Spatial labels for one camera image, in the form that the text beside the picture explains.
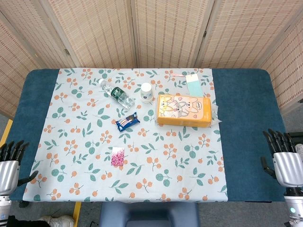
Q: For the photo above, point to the blue cookie packet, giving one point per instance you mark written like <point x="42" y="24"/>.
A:
<point x="127" y="122"/>

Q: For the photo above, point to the woven folding screen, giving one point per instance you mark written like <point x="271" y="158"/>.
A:
<point x="165" y="33"/>

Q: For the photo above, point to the white floral paper cup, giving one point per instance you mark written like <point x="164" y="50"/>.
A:
<point x="146" y="93"/>

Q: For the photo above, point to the blue table cover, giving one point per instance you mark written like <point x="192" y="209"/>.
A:
<point x="248" y="142"/>

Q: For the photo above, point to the floral printed tablecloth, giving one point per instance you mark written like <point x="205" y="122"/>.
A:
<point x="154" y="160"/>

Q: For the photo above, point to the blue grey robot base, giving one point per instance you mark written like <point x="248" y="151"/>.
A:
<point x="149" y="215"/>

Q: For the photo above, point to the pink patterned card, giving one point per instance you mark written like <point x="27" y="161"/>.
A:
<point x="118" y="157"/>

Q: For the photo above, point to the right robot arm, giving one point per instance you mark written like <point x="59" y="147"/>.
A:
<point x="294" y="208"/>

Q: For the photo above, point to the dark green box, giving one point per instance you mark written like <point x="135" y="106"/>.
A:
<point x="297" y="136"/>

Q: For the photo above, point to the clear plastic water bottle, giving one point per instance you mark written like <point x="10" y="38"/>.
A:
<point x="117" y="93"/>

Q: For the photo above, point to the pink paper strip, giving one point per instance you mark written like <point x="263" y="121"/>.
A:
<point x="178" y="75"/>

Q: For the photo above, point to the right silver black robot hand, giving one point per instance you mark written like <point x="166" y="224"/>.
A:
<point x="288" y="170"/>

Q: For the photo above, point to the orange cartoon tissue pack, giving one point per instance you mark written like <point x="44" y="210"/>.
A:
<point x="182" y="111"/>

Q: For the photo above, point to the white shoe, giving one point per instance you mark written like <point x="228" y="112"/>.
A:
<point x="59" y="221"/>

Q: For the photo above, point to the teal paper tag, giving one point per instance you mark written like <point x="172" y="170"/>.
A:
<point x="194" y="85"/>

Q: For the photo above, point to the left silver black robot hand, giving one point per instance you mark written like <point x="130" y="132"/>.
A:
<point x="9" y="175"/>

